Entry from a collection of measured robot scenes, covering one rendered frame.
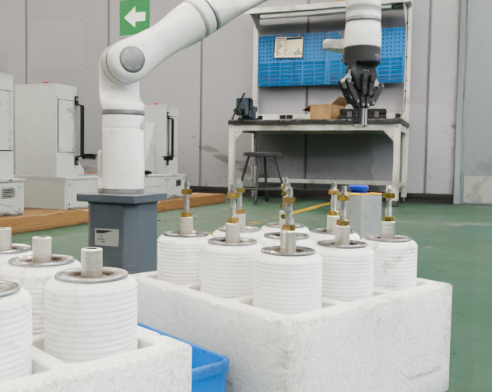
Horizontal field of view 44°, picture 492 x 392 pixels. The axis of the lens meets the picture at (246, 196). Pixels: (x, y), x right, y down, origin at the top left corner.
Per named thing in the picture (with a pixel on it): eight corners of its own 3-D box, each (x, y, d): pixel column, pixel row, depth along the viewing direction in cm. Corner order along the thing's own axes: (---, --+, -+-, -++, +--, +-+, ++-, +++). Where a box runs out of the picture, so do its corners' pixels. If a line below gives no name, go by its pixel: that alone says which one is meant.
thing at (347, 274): (358, 377, 86) (361, 251, 85) (296, 365, 91) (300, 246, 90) (379, 359, 94) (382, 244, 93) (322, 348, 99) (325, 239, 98)
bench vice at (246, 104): (244, 122, 589) (244, 97, 588) (261, 122, 583) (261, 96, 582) (228, 120, 551) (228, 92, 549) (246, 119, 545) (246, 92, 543)
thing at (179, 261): (212, 350, 97) (214, 239, 96) (152, 349, 97) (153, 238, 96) (214, 333, 107) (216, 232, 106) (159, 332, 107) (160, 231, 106)
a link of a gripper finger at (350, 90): (339, 77, 121) (351, 99, 124) (335, 83, 120) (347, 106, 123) (349, 76, 119) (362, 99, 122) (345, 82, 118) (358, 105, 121)
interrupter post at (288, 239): (286, 256, 82) (287, 232, 82) (275, 253, 84) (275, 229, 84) (300, 254, 83) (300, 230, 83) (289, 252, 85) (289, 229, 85)
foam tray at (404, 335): (121, 379, 103) (121, 274, 102) (282, 337, 129) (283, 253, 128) (285, 467, 74) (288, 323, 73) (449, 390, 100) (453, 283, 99)
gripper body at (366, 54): (364, 39, 117) (363, 88, 118) (390, 45, 123) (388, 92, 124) (335, 44, 123) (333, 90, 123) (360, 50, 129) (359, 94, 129)
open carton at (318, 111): (316, 123, 605) (317, 101, 603) (352, 122, 582) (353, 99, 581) (301, 121, 580) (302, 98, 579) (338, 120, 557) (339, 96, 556)
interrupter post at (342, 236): (346, 248, 90) (347, 226, 90) (332, 246, 91) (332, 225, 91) (352, 246, 92) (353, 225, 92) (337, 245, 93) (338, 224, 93)
